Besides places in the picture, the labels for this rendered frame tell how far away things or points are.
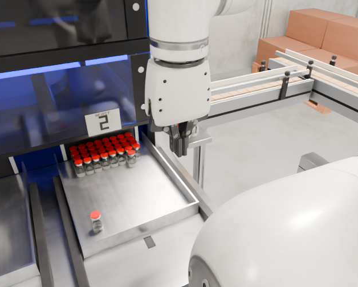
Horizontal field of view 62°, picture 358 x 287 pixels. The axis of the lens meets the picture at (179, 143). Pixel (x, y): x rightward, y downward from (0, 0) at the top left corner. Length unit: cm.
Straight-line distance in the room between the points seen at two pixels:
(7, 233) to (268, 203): 65
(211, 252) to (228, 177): 202
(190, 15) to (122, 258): 46
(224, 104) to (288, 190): 91
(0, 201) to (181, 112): 53
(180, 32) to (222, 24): 340
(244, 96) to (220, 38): 274
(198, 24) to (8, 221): 59
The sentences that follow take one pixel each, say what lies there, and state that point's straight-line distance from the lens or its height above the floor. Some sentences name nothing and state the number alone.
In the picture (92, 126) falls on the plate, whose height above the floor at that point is 102.
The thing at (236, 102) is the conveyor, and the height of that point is 92.
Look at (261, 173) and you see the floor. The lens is 227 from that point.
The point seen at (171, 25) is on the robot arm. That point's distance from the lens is 41.
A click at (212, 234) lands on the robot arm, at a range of 18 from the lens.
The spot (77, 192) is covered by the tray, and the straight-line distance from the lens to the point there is 79.
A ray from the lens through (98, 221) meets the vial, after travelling 67.
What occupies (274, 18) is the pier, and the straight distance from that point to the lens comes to 409.
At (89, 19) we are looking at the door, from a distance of 71.
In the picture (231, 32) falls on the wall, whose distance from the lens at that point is 391.
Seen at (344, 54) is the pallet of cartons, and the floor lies 45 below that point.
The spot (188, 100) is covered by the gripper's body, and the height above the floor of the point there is 120.
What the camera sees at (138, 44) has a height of 120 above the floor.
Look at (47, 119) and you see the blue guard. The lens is 75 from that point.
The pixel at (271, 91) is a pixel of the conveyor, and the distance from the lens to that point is 120.
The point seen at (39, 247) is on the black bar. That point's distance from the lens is 68.
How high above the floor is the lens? 140
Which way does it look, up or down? 34 degrees down
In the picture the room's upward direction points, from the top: straight up
